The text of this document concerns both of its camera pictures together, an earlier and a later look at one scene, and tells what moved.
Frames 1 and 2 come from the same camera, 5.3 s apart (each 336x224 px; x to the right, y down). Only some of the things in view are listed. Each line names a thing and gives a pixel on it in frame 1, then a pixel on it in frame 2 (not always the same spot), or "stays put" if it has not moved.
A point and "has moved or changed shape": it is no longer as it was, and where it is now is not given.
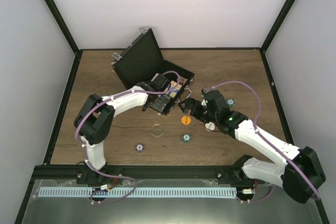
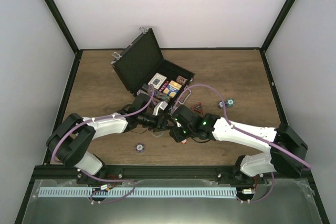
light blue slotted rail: [105, 191] stays put
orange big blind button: [186, 120] has moved or changed shape
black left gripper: [160, 105] to [158, 127]
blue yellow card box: [174, 92] stays put
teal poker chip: [230, 102] stays put
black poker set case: [140, 62] stays put
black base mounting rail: [194, 172] stays put
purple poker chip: [139, 147] stays put
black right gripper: [190, 101] to [177, 136]
